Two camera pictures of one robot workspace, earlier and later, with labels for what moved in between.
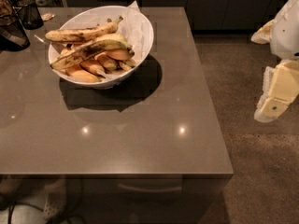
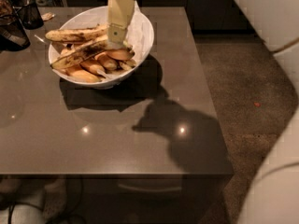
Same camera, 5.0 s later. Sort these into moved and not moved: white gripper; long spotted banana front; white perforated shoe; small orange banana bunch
Moved: white gripper
Not moved: long spotted banana front; small orange banana bunch; white perforated shoe
